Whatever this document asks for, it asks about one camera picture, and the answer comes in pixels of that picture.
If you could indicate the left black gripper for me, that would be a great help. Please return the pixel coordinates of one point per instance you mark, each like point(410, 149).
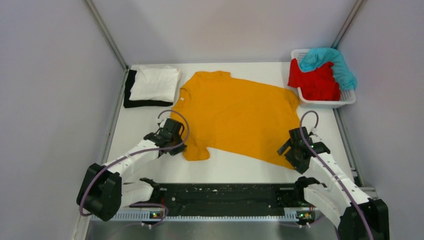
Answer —
point(177, 150)

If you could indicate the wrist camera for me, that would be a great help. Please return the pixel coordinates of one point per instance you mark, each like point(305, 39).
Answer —
point(161, 121)
point(313, 134)

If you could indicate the aluminium frame rail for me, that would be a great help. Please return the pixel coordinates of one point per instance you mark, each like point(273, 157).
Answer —
point(141, 211)

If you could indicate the folded white t shirt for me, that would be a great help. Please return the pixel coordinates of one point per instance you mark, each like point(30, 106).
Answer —
point(155, 83)

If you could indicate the white plastic basket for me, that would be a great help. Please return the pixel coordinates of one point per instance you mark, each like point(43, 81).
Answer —
point(347, 97)

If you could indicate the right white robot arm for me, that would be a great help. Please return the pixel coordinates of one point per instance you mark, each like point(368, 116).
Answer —
point(323, 184)

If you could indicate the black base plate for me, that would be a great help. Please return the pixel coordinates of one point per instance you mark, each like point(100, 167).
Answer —
point(239, 201)

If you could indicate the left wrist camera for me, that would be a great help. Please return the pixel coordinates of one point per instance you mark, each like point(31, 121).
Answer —
point(161, 121)

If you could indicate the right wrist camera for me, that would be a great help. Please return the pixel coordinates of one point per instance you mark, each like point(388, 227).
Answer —
point(313, 134)

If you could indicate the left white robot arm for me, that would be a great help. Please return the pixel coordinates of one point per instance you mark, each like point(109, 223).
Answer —
point(119, 175)

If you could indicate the red t shirt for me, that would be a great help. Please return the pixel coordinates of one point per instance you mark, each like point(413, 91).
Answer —
point(316, 85)

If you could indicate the folded black t shirt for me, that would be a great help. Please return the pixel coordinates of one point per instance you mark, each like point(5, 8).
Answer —
point(127, 103)

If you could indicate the yellow t shirt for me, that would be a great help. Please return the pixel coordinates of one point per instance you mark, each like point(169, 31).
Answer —
point(235, 115)

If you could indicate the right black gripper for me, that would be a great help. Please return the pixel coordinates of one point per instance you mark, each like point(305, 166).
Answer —
point(299, 166)

